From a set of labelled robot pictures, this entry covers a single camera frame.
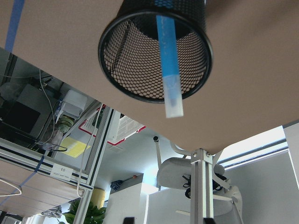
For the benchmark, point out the yellow paper sheet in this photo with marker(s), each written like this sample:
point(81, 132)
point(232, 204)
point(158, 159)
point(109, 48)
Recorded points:
point(74, 147)

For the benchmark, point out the aluminium shelf frame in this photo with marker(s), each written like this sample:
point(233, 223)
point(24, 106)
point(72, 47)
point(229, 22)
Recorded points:
point(31, 182)

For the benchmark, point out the black box under table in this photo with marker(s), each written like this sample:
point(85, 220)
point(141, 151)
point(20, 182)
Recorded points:
point(31, 114)

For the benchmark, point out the white office chair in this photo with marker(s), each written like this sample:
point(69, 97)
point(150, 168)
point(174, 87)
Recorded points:
point(214, 200)

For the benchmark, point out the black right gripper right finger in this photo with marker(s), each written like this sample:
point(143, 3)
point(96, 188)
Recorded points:
point(208, 220)

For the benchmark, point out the blue marker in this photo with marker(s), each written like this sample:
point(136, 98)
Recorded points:
point(170, 68)

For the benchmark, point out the near black mesh cup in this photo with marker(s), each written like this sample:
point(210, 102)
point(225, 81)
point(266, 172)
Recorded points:
point(129, 53)

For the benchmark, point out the aluminium table leg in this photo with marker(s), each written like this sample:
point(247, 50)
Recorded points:
point(202, 204)

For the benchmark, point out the white plastic container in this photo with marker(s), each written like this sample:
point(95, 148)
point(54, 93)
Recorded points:
point(73, 104)

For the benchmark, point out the white perforated panel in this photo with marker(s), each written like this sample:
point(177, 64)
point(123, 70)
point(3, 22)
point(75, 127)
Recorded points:
point(126, 128)

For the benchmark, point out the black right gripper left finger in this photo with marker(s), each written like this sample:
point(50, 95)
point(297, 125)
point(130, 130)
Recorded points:
point(129, 220)

